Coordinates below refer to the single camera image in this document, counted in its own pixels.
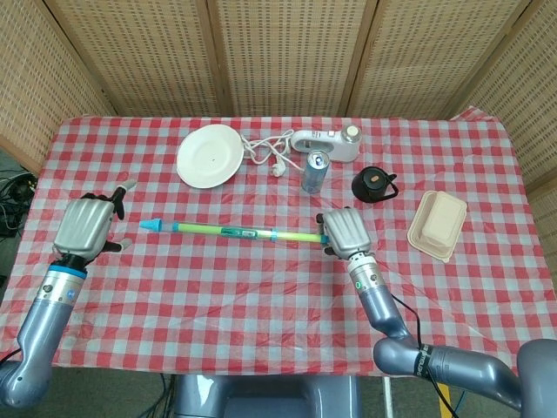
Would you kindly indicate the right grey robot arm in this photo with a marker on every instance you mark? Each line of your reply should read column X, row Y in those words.
column 383, row 305

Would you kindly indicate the white round plate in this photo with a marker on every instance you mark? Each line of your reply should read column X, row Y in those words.
column 210, row 156

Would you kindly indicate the black teapot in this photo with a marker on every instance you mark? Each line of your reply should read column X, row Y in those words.
column 371, row 185

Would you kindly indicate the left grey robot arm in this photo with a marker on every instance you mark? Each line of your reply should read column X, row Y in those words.
column 41, row 313

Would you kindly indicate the woven rattan folding screen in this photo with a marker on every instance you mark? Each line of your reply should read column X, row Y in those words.
column 287, row 56

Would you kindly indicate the green blue water squirter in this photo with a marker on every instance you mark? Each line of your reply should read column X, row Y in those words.
column 217, row 230

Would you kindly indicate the white handheld electric appliance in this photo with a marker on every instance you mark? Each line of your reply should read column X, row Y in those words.
column 335, row 146

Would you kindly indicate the blue drink can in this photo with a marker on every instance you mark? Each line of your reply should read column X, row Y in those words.
column 314, row 174

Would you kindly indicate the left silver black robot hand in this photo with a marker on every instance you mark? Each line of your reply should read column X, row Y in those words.
column 82, row 226

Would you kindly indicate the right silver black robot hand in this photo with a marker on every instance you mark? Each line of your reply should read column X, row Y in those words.
column 348, row 231

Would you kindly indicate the red white checkered tablecloth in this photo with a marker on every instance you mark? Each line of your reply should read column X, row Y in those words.
column 217, row 313

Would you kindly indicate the beige takeaway food container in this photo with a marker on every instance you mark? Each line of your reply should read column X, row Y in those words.
column 439, row 222

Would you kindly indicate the grey robot torso base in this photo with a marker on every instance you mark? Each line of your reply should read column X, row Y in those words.
column 265, row 398

